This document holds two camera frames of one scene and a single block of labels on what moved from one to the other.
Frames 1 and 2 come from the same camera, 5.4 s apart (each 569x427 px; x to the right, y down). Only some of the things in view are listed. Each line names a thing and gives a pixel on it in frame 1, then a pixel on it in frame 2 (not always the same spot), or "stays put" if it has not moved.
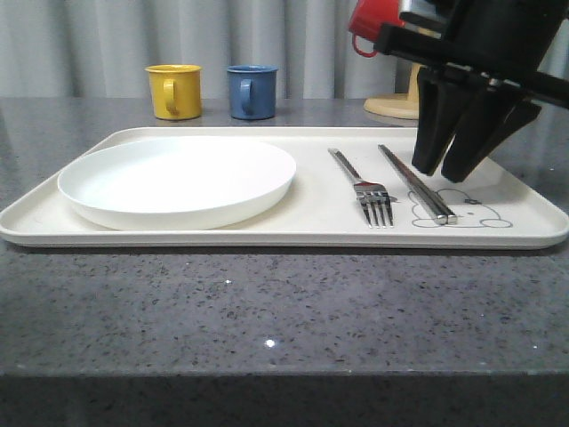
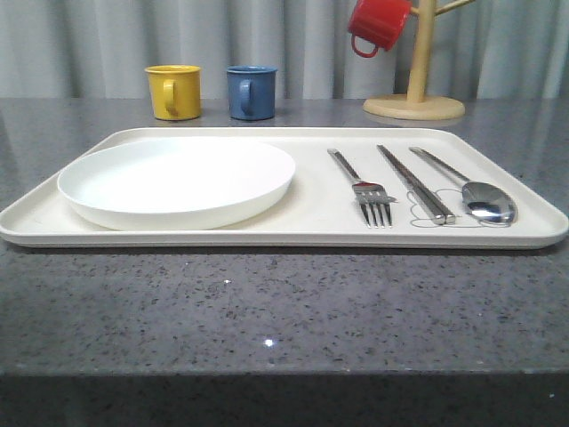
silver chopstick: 436,210 -> 440,165
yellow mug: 175,91 stays put
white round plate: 177,183 stays put
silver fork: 374,197 stays put
